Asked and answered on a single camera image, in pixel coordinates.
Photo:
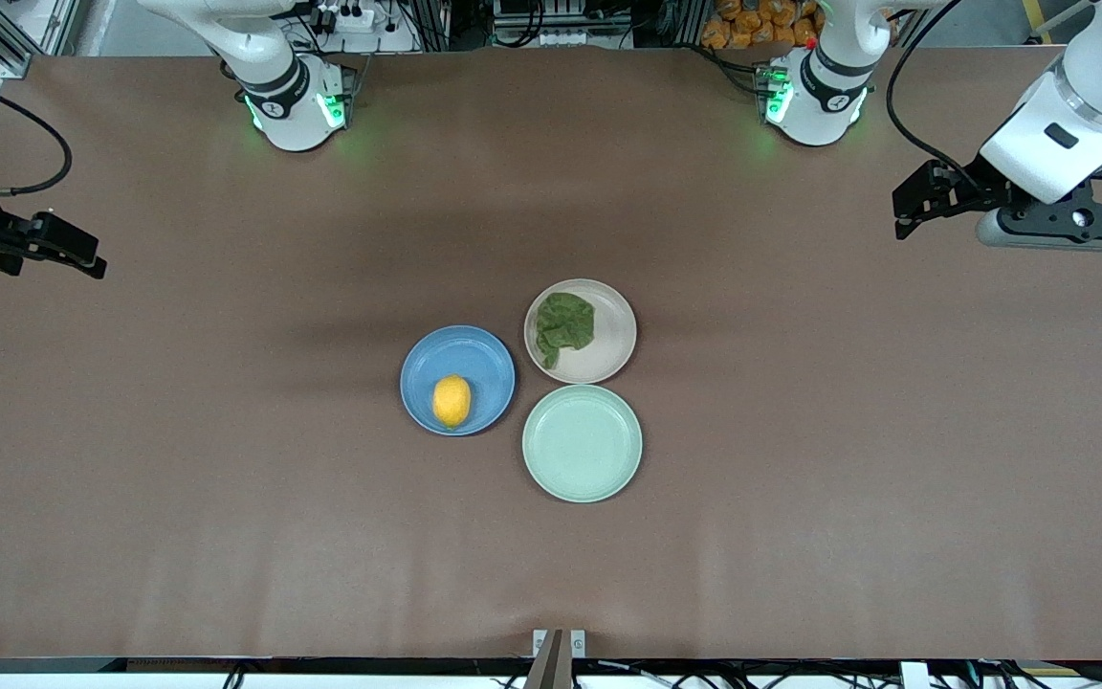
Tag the bag of orange items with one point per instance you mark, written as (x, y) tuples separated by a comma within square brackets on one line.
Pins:
[(752, 24)]

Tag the metal table bracket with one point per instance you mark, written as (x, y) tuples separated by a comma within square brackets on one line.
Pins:
[(559, 660)]

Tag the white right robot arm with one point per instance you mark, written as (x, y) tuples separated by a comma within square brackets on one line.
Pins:
[(288, 115)]

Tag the pale green plate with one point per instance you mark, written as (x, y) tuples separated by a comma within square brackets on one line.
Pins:
[(582, 445)]

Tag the yellow lemon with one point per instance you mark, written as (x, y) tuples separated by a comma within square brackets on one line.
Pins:
[(451, 402)]

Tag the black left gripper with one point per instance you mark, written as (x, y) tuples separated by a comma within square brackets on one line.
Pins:
[(984, 186)]

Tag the beige plate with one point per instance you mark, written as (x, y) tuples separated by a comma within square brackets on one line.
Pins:
[(611, 349)]

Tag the blue plate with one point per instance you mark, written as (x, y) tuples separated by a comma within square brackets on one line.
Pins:
[(479, 359)]

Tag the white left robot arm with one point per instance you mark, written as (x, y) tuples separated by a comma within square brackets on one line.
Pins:
[(1058, 124)]

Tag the aluminium frame rail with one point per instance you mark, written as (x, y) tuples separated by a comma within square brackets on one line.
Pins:
[(11, 53)]

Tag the green lettuce leaf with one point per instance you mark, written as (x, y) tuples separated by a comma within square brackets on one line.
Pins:
[(565, 325)]

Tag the white electronics box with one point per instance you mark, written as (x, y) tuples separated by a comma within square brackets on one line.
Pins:
[(570, 36)]

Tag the white power strip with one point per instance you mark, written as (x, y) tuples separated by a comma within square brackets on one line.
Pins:
[(345, 19)]

